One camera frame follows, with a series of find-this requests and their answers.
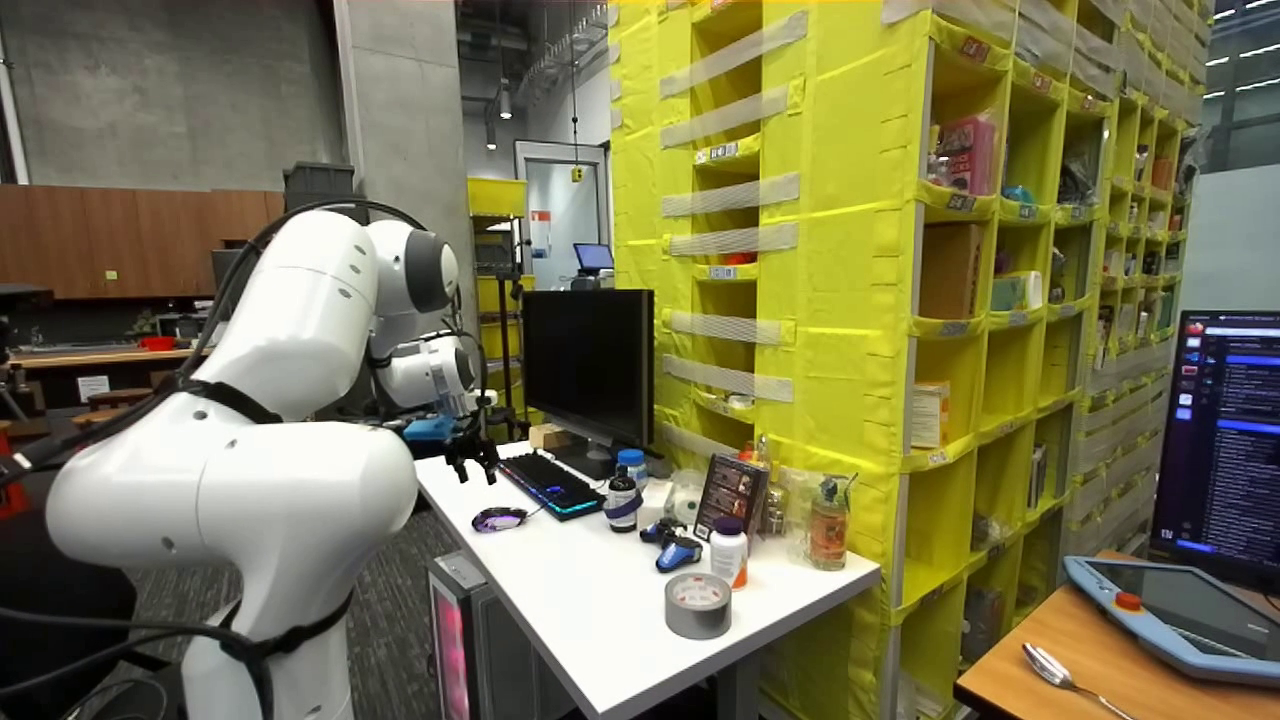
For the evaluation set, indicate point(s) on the pink panel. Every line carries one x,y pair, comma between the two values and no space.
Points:
452,652

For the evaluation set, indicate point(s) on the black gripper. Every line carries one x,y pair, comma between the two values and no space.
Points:
470,440

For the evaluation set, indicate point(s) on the grey masking tape roll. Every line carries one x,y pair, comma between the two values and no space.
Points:
698,604

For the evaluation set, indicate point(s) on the white printed box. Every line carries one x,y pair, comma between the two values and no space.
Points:
660,497

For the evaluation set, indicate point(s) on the metal fork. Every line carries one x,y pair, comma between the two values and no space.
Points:
1064,668

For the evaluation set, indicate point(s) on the black computer monitor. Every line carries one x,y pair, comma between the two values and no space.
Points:
584,362

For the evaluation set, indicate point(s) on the wooden desk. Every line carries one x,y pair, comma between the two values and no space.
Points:
1041,689

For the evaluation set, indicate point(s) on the small blue lit screen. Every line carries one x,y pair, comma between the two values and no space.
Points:
589,259

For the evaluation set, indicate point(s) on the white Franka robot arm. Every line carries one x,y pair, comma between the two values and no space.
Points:
264,494

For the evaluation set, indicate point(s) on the blue grey teach pendant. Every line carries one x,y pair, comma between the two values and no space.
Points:
1180,612

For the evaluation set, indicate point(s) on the clear jar blue lid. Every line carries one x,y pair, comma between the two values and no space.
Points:
633,461

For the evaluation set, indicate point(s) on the black RGB keyboard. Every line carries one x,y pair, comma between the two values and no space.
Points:
550,486

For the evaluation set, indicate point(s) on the black computer mouse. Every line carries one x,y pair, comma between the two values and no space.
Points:
500,522

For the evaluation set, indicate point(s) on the blue black game controller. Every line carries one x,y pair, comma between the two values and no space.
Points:
676,550

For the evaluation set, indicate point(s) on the white door panel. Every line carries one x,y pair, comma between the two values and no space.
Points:
562,200

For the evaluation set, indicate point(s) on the teal product box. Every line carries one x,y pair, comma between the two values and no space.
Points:
1016,286

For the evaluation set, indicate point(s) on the pink product box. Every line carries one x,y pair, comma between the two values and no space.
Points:
960,148

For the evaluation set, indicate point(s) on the dark bottle white label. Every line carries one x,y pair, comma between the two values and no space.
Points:
622,506

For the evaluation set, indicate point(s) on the monitor showing code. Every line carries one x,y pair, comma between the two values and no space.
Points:
1226,447

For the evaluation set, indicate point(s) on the dark picture frame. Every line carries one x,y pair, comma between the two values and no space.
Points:
731,497

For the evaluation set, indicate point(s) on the yellow fabric shelving pod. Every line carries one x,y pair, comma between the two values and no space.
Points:
824,267

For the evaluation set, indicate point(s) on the glass jar orange contents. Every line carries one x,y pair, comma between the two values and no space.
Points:
824,525

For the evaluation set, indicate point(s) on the white pill container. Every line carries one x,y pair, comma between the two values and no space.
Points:
727,554

